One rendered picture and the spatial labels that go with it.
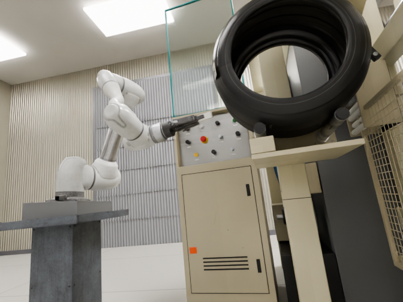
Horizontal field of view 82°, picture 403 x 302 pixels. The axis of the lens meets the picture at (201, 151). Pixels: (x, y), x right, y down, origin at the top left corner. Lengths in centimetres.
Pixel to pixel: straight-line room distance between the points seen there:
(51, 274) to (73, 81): 481
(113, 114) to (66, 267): 86
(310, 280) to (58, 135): 521
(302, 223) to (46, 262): 131
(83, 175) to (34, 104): 486
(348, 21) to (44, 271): 176
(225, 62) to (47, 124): 523
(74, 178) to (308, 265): 132
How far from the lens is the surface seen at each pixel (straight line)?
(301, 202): 125
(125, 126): 101
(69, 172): 157
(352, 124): 145
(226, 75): 98
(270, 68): 141
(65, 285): 152
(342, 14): 109
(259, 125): 91
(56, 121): 582
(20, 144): 631
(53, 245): 154
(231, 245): 157
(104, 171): 164
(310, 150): 89
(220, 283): 164
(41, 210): 152
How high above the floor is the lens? 66
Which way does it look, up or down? 12 degrees up
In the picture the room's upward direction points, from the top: 6 degrees counter-clockwise
